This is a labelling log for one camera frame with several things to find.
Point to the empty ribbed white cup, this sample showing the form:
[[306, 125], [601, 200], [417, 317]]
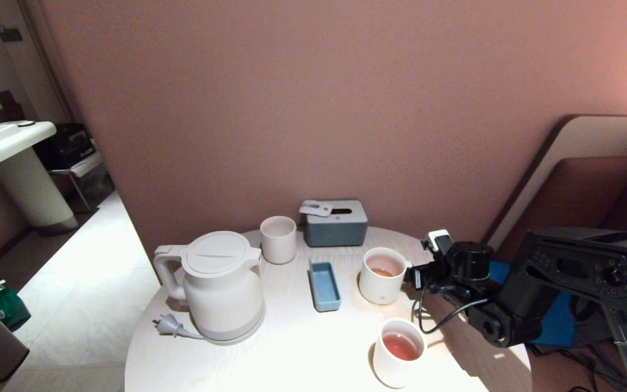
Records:
[[278, 245]]

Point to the grey tissue box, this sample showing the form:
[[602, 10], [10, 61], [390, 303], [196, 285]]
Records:
[[340, 231]]

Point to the white kettle lid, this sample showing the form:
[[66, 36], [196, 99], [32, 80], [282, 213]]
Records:
[[216, 253]]

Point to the white cup with little tea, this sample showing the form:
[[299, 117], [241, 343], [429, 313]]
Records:
[[379, 288]]

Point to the white electric kettle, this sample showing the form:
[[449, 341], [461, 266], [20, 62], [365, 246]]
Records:
[[221, 305]]

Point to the dark wooden holder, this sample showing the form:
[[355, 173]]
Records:
[[6, 109]]

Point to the black box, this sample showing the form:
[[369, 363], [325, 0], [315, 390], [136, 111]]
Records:
[[66, 144]]

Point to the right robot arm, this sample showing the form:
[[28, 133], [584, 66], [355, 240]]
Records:
[[580, 267]]

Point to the metal frame stool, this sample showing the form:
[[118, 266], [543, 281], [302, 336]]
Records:
[[87, 182]]

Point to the white cup full of tea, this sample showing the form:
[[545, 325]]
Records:
[[392, 370]]

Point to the green bag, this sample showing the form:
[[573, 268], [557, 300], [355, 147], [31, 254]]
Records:
[[3, 305]]

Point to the dark wall plate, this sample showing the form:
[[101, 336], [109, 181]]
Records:
[[10, 34]]

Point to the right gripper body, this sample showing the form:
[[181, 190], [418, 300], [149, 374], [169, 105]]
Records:
[[430, 274]]

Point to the small blue rectangular tray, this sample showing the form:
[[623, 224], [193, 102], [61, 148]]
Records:
[[324, 286]]

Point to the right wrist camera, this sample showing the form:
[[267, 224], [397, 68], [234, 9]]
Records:
[[438, 237]]

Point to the padded brown bench seat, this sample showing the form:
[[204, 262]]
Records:
[[591, 179]]

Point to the ribbed white basin pedestal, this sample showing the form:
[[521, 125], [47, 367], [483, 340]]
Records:
[[33, 190]]

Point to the blue cloth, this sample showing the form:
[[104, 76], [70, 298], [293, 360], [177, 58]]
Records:
[[561, 321]]

